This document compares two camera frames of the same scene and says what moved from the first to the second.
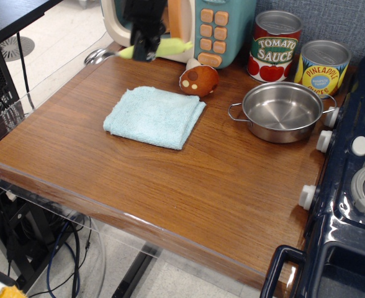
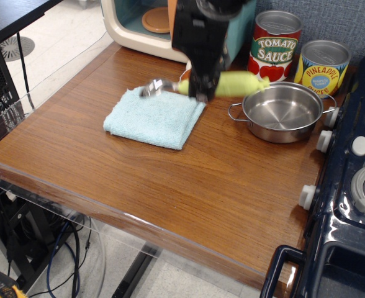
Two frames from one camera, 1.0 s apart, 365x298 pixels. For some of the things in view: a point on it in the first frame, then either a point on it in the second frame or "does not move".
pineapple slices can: [323, 66] does not move
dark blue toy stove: [341, 256] does not move
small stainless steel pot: [282, 112] does not move
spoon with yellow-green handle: [97, 55] to [229, 83]
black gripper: [146, 16] to [202, 38]
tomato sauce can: [276, 34] does not move
